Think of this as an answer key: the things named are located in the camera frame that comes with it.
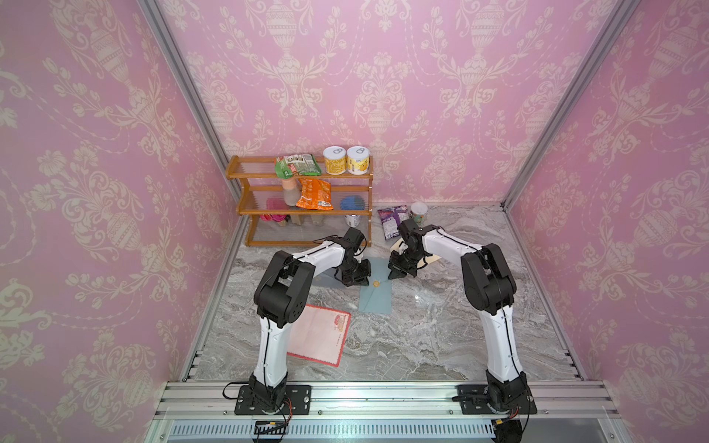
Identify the orange snack bag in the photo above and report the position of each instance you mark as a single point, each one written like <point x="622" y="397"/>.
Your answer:
<point x="316" y="194"/>

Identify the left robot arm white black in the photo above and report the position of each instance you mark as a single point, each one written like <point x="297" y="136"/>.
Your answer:
<point x="280" y="299"/>

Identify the green snack bag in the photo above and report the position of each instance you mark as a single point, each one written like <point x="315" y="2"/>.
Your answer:
<point x="296" y="165"/>

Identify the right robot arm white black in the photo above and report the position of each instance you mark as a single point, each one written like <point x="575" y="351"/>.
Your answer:
<point x="490" y="289"/>

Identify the beige bottle on shelf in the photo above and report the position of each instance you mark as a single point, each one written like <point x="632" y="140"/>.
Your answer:
<point x="291" y="192"/>

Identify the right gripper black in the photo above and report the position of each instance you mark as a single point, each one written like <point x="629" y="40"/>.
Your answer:
<point x="395" y="270"/>

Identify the aluminium front rail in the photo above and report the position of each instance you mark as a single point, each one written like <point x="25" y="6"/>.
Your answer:
<point x="393" y="399"/>

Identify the green instant noodle cup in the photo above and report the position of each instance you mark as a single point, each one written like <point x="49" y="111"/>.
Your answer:
<point x="418" y="212"/>

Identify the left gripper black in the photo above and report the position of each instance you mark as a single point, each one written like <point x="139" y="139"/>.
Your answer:
<point x="364" y="279"/>

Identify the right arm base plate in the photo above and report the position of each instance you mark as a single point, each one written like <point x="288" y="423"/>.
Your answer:
<point x="492" y="400"/>

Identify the teal blue envelope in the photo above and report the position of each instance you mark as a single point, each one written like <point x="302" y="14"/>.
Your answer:
<point x="377" y="297"/>

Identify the pink item on shelf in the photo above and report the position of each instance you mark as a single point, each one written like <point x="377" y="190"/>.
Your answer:
<point x="273" y="207"/>

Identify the dark grey envelope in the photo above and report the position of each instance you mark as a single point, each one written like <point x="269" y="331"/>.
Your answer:
<point x="328" y="279"/>

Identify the purple snack bag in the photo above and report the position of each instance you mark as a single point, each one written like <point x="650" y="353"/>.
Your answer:
<point x="391" y="219"/>

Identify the yellow can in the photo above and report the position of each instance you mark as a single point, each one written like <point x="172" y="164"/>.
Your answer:
<point x="335" y="160"/>
<point x="358" y="160"/>

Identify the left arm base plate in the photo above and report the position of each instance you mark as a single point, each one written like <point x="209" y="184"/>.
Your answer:
<point x="287" y="400"/>

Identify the right yellow can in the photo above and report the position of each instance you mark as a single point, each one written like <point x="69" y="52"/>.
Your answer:
<point x="358" y="160"/>

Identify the left yellow can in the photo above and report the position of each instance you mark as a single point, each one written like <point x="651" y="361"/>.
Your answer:
<point x="335" y="160"/>

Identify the blue lid cup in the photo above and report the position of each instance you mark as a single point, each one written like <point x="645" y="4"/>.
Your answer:
<point x="352" y="205"/>

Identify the wooden three-tier shelf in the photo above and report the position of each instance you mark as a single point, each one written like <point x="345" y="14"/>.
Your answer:
<point x="258" y="182"/>

